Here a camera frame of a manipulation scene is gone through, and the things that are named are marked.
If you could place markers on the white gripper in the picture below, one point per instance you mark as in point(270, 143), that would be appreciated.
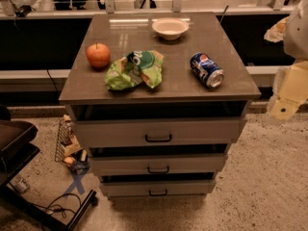
point(297, 33)

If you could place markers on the blue pepsi can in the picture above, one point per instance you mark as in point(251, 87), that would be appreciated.
point(208, 72)

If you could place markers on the metal railing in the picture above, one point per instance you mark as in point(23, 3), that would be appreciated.
point(160, 0)

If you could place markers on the white bowl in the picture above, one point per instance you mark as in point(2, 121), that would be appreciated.
point(170, 28)

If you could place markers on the grey drawer cabinet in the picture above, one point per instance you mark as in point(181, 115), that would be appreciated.
point(180, 95)

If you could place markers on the green chip bag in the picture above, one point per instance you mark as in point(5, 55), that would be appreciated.
point(135, 68)

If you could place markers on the red apple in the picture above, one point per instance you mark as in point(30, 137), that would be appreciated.
point(98, 55)

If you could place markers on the black cart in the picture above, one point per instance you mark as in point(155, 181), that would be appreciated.
point(16, 151)

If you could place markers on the top drawer with handle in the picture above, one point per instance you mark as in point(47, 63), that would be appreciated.
point(150, 132)

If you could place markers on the drawer with handle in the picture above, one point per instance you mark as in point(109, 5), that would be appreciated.
point(166, 164)
point(150, 132)
point(160, 188)

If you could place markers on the middle drawer with handle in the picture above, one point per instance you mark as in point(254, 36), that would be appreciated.
point(166, 164)

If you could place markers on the bottom drawer with handle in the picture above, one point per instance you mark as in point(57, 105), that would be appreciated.
point(160, 188)

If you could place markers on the wire basket with snacks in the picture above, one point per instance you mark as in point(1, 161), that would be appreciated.
point(69, 152)

